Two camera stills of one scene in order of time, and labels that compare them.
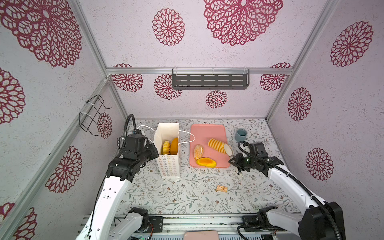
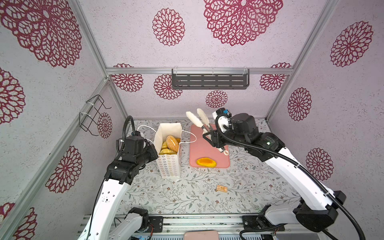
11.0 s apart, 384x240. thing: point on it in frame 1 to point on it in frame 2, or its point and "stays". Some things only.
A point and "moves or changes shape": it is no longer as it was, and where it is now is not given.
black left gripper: (150, 147) stays
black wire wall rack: (87, 118) stays
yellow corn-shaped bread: (166, 147) stays
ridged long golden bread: (220, 146) moves or changes shape
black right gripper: (237, 162) to (219, 138)
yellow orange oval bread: (206, 162) stays
